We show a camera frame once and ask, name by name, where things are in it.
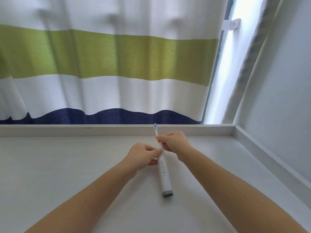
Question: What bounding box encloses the person's right hand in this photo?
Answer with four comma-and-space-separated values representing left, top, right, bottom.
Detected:
155, 131, 195, 162

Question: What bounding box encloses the person's left hand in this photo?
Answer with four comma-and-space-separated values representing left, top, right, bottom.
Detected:
124, 142, 163, 179

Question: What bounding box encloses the white electric toothbrush handle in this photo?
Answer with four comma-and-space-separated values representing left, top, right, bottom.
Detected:
155, 140, 174, 198

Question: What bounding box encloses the person's left forearm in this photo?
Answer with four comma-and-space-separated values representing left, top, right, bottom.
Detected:
24, 161, 136, 233

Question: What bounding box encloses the person's right forearm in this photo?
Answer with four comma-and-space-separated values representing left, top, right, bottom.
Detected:
179, 147, 308, 233

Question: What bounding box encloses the bright window pane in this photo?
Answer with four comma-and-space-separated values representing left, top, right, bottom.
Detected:
204, 0, 267, 125

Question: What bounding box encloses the white green blue striped curtain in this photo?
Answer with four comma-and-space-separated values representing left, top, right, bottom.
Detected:
0, 0, 229, 125

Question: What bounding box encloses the white window bracket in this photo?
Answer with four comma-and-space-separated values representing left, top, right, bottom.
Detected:
221, 18, 241, 31

